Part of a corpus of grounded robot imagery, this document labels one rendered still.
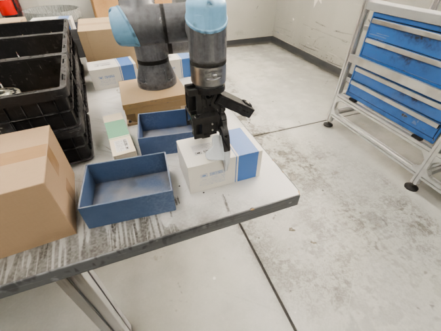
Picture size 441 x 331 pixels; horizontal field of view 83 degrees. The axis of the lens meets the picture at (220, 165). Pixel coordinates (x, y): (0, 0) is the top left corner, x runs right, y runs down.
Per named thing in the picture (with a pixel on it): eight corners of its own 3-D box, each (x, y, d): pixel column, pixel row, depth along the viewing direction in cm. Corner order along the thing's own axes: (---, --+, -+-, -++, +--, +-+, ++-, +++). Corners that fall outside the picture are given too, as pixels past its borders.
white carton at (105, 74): (134, 74, 128) (130, 56, 122) (140, 83, 119) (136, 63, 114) (92, 81, 121) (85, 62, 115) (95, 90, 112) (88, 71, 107)
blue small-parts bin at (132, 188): (168, 170, 72) (165, 151, 67) (176, 210, 61) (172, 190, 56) (94, 184, 68) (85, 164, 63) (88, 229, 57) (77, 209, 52)
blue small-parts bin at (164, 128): (198, 124, 91) (197, 106, 86) (206, 148, 80) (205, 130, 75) (142, 131, 87) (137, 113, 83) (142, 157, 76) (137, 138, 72)
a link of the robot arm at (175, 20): (161, -2, 56) (163, 7, 47) (210, -5, 57) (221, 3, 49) (167, 37, 61) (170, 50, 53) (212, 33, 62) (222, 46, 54)
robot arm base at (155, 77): (175, 74, 106) (172, 49, 99) (178, 88, 94) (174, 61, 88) (139, 77, 104) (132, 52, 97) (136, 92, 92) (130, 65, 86)
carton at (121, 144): (107, 131, 87) (102, 116, 84) (125, 127, 89) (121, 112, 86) (119, 173, 71) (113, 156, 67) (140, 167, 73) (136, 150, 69)
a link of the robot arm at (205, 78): (218, 54, 55) (233, 67, 49) (218, 75, 58) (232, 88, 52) (185, 58, 53) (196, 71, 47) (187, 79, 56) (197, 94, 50)
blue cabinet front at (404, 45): (346, 93, 198) (375, 11, 161) (433, 144, 147) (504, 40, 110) (343, 94, 197) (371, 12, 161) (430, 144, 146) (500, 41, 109)
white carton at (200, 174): (241, 151, 79) (243, 126, 73) (259, 175, 70) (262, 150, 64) (179, 165, 73) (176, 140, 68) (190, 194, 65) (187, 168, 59)
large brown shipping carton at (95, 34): (157, 49, 159) (152, 13, 146) (169, 64, 138) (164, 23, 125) (90, 57, 148) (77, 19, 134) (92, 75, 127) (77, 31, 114)
